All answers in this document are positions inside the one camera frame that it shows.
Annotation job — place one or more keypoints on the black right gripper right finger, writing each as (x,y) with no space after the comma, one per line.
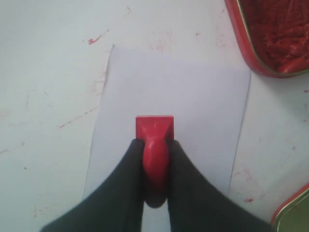
(195,205)

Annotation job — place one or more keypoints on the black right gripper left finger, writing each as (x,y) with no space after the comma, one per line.
(115,206)

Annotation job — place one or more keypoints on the red plastic stamp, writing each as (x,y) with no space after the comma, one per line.
(155,132)

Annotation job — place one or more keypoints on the red ink tin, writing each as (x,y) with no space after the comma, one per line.
(272,35)

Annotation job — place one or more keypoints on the gold tin lid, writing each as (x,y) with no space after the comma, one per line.
(293,214)

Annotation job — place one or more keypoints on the white paper sheet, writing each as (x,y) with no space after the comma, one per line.
(207,101)

